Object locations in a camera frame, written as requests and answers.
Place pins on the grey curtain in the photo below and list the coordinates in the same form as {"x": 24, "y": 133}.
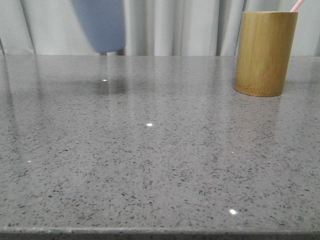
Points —
{"x": 152, "y": 27}

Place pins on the blue plastic cup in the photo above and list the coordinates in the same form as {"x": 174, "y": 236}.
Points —
{"x": 103, "y": 22}

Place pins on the bamboo wooden cup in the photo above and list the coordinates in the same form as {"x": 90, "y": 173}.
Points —
{"x": 264, "y": 50}

